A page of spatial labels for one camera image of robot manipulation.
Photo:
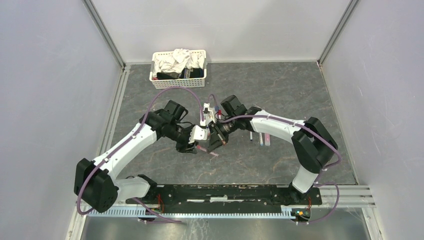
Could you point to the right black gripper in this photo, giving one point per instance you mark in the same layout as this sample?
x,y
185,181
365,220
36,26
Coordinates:
x,y
217,138

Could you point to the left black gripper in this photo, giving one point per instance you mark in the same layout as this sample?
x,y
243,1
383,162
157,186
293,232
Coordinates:
x,y
185,147

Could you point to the blue capped marker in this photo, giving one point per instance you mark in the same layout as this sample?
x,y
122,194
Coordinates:
x,y
261,139

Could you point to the pink highlighter pen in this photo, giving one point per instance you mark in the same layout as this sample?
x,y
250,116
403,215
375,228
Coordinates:
x,y
267,139

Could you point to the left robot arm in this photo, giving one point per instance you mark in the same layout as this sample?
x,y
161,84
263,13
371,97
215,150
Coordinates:
x,y
96,180

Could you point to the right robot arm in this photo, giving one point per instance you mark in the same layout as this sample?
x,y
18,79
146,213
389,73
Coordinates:
x,y
313,144

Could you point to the white plastic basket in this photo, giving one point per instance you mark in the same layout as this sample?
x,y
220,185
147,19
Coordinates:
x,y
188,83

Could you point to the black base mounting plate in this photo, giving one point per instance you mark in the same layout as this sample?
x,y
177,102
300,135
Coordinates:
x,y
228,199

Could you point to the black box in basket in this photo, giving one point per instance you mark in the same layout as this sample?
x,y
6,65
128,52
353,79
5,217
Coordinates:
x,y
186,73

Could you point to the white crumpled cloth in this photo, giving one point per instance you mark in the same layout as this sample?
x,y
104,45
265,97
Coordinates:
x,y
177,60

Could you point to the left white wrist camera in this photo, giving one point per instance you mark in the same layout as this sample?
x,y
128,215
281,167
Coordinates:
x,y
198,134

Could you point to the aluminium frame rail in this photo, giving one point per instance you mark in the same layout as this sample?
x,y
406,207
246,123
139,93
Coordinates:
x,y
333,197

